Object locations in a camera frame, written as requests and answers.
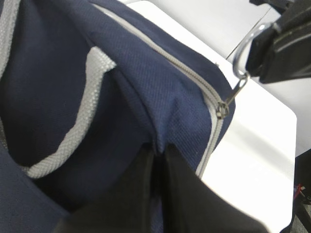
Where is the navy and white lunch bag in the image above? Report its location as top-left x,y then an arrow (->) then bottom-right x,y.
0,0 -> 235,233

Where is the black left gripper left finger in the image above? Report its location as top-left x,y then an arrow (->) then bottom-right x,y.
54,145 -> 154,233

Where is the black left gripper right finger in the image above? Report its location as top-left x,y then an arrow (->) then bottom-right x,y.
164,144 -> 267,233

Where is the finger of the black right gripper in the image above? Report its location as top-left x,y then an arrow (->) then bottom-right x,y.
246,0 -> 311,83

